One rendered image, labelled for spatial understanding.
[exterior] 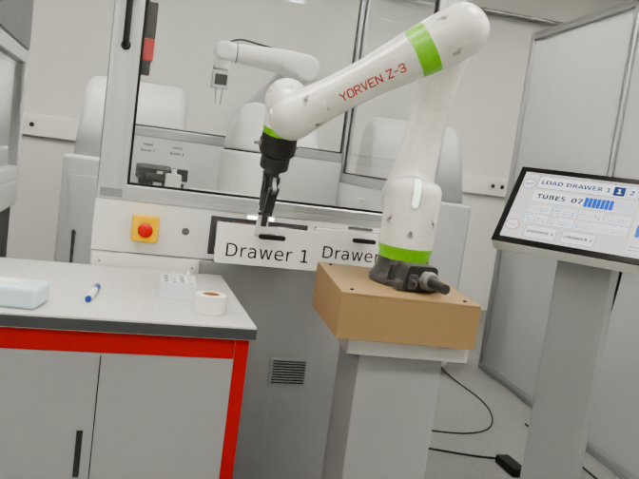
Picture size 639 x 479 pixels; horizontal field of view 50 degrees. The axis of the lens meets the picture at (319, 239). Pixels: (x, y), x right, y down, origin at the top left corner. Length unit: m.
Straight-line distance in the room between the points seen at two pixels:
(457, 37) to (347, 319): 0.66
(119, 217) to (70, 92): 3.39
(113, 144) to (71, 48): 3.41
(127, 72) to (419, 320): 1.05
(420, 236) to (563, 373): 0.85
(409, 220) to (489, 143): 4.19
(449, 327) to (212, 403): 0.54
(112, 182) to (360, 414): 0.94
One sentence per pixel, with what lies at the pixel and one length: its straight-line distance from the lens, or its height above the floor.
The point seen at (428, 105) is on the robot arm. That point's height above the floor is 1.30.
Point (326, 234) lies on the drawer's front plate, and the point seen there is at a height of 0.91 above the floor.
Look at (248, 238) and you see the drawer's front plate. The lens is 1.88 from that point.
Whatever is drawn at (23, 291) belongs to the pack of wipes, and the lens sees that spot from 1.46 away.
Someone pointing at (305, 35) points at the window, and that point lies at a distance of 2.09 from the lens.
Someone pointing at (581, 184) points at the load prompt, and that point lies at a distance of 2.26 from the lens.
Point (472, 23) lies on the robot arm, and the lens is 1.59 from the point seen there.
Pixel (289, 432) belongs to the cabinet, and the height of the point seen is 0.27.
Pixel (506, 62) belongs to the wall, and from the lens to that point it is 5.82.
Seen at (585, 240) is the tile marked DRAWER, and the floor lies 1.00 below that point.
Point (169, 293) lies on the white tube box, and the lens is 1.65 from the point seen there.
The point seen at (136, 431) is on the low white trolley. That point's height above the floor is 0.52.
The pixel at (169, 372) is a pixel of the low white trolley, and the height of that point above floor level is 0.65.
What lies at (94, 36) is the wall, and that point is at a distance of 5.36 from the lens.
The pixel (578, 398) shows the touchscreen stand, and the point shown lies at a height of 0.52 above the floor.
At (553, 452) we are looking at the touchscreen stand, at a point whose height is 0.34.
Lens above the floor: 1.12
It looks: 6 degrees down
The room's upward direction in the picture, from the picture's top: 8 degrees clockwise
